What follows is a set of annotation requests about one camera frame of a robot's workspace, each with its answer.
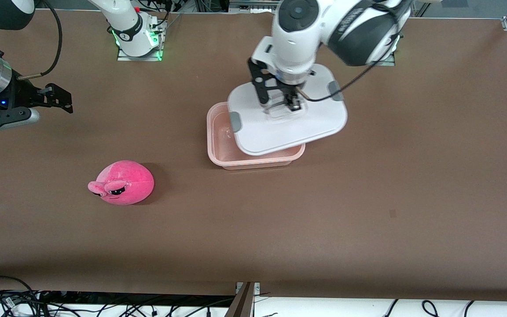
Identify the small metal bracket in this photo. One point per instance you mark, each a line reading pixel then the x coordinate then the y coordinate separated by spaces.
pixel 257 287

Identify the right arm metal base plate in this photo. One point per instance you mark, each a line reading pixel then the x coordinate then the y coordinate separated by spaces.
pixel 148 58

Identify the pink plush toy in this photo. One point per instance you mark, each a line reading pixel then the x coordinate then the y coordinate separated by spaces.
pixel 130 180

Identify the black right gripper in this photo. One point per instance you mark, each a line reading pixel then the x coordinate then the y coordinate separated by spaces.
pixel 21 95

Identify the translucent pink box base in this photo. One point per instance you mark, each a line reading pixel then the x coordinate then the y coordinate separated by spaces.
pixel 222 141

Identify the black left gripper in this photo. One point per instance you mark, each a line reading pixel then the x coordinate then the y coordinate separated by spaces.
pixel 289 92

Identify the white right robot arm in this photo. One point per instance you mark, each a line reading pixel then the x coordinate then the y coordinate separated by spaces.
pixel 126 26

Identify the metal rail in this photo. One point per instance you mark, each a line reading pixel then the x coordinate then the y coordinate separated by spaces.
pixel 258 6

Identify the white box lid grey latches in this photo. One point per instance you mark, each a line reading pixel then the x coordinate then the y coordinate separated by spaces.
pixel 280 136

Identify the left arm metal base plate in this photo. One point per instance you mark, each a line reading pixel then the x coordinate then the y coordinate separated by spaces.
pixel 390 63

